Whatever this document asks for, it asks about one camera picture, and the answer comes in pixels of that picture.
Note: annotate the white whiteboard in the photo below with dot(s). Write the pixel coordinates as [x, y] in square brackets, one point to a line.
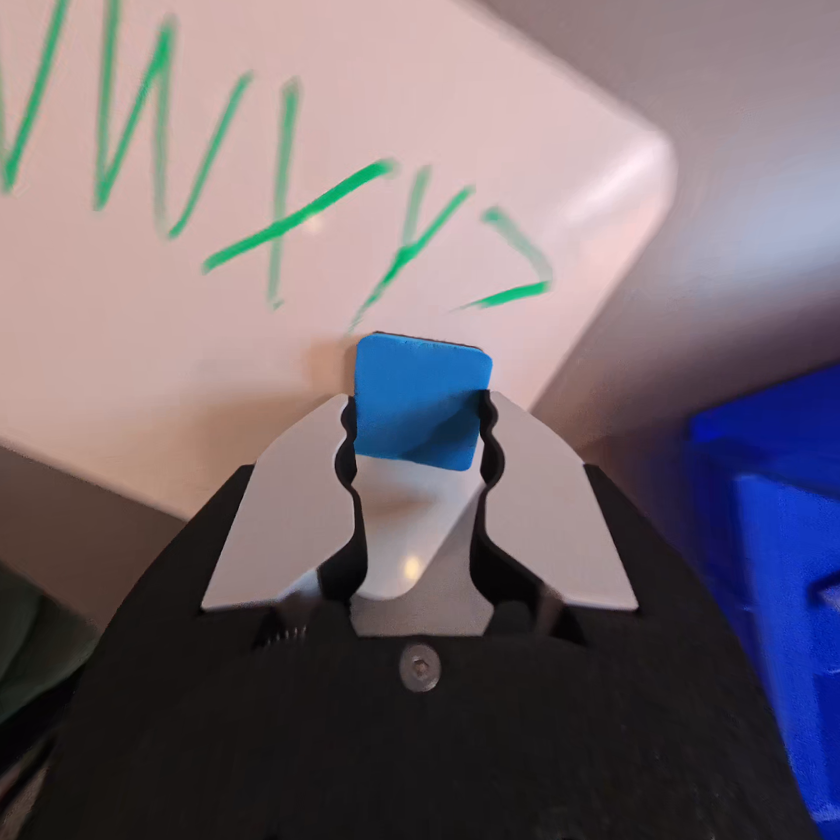
[499, 118]

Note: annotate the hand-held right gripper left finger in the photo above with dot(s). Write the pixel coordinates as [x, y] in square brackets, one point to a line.
[282, 538]

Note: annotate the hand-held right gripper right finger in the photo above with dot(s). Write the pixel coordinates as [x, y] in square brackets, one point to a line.
[562, 538]

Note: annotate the blue storage bin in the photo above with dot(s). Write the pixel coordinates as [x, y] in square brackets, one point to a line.
[781, 565]

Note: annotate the blue whiteboard eraser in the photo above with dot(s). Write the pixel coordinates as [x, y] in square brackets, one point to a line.
[420, 400]

